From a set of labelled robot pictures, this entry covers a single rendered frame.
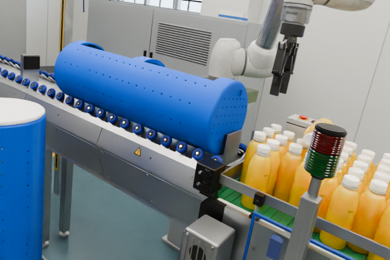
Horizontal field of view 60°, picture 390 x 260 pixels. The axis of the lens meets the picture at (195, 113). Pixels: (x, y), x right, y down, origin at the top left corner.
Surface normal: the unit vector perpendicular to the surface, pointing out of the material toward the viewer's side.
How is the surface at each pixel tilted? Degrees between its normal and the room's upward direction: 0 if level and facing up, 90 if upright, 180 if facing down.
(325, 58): 90
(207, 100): 57
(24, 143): 90
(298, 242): 90
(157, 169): 71
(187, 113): 83
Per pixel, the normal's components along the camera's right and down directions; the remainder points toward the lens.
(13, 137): 0.66, 0.30
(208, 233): 0.15, -0.95
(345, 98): -0.61, 0.13
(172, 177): -0.49, -0.18
